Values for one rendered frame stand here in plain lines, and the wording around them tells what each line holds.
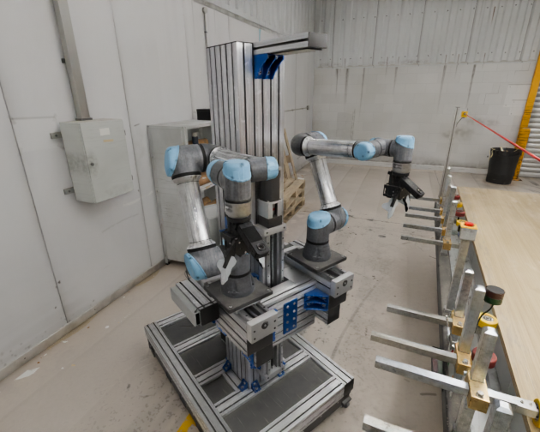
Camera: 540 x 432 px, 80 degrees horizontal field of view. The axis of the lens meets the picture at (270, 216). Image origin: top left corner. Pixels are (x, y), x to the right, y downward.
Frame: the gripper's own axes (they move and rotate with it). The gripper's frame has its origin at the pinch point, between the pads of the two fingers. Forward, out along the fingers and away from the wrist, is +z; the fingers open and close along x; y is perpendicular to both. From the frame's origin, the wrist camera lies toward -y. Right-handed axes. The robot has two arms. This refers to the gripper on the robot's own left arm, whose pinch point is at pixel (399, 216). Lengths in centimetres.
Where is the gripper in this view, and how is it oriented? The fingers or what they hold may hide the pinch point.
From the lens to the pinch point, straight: 157.9
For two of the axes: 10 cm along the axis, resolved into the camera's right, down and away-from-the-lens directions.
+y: -6.2, -2.8, 7.4
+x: -7.9, 2.2, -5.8
